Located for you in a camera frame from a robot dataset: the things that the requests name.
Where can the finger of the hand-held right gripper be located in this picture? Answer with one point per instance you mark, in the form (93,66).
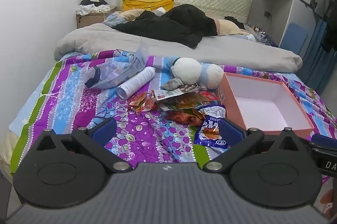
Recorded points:
(325,138)

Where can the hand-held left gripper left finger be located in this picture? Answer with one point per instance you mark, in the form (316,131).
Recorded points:
(104,130)

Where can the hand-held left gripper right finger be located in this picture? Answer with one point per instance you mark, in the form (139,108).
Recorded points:
(231,132)

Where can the pink cardboard box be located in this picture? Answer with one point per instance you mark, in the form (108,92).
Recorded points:
(231,97)

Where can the brown fish snack packet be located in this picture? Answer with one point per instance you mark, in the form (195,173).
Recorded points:
(168,94)

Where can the white blue snack packet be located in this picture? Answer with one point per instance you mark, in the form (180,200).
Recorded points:
(213,110)

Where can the purple floral printed bedsheet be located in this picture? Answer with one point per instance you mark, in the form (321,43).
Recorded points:
(147,129)

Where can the red strip snack packet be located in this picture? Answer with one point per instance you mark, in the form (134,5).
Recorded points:
(208,95)

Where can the red yellow snack packet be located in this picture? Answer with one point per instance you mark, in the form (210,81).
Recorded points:
(139,103)

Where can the brown orange snack packet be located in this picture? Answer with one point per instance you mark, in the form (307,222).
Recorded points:
(189,100)

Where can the white spray can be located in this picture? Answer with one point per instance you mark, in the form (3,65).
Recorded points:
(137,82)

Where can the clear blue plastic bag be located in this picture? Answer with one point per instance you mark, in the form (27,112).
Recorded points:
(115,71)

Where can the grey snack packet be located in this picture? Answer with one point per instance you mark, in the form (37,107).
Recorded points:
(171,84)

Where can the white and blue plush toy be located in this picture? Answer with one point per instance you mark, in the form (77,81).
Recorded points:
(184,70)

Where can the grey duvet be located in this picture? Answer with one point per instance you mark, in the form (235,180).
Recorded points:
(237,53)

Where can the blue curtain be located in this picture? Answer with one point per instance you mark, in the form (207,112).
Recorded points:
(316,55)

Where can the blue padded board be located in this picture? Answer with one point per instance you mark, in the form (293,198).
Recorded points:
(293,38)

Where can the beige pillow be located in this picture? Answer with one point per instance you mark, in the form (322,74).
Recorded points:
(226,26)
(129,14)

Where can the wooden nightstand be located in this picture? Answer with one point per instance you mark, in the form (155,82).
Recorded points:
(89,19)

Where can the black jacket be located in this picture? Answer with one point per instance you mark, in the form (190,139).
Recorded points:
(179,24)

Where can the pile of clothes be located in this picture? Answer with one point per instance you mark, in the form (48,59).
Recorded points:
(93,4)

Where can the yellow folded blanket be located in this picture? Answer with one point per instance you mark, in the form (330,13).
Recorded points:
(147,3)

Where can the black wall socket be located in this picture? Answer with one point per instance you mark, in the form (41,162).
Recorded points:
(267,13)

